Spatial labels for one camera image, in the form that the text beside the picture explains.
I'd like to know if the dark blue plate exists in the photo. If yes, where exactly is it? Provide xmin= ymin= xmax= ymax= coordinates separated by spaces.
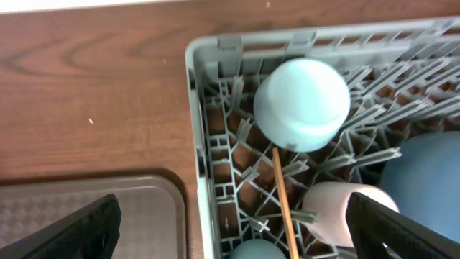
xmin=379 ymin=132 xmax=459 ymax=242

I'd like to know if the grey dishwasher rack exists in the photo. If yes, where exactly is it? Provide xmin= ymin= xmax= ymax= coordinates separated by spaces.
xmin=185 ymin=17 xmax=459 ymax=258

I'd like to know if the wooden chopstick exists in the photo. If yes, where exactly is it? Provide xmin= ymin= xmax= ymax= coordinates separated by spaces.
xmin=272 ymin=147 xmax=300 ymax=259

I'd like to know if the brown serving tray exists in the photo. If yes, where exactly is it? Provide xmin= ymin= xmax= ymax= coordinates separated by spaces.
xmin=1 ymin=176 xmax=187 ymax=259

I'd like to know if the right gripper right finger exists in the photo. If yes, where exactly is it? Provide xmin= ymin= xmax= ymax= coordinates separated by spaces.
xmin=346 ymin=192 xmax=459 ymax=259

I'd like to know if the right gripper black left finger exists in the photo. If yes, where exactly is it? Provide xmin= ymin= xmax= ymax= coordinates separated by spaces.
xmin=1 ymin=194 xmax=121 ymax=259

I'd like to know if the light blue cup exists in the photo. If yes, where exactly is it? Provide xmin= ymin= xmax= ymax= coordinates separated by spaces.
xmin=229 ymin=239 xmax=286 ymax=259

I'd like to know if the white pink cup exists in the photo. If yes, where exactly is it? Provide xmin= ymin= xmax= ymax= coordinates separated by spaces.
xmin=302 ymin=181 xmax=399 ymax=247

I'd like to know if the light blue bowl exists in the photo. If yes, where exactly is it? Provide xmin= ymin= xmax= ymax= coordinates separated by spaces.
xmin=253 ymin=58 xmax=351 ymax=152

